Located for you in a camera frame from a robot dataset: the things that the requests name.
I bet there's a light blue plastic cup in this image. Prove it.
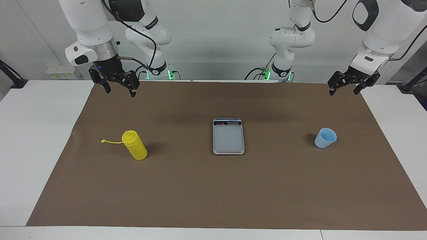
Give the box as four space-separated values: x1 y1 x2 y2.
314 128 337 149

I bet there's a yellow squeeze bottle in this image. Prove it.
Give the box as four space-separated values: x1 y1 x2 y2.
101 130 148 161

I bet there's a silver digital kitchen scale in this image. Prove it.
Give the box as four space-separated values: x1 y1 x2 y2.
212 118 245 155

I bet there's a black clamp stand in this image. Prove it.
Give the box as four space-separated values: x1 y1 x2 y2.
400 67 427 93
0 59 28 89

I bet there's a brown paper mat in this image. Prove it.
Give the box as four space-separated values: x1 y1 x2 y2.
26 82 427 231

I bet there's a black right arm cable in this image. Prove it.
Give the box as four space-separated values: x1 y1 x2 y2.
100 0 158 72

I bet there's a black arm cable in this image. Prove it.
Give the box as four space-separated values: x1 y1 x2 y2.
100 0 158 72
309 0 427 62

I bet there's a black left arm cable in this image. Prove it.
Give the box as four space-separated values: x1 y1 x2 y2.
309 0 427 62

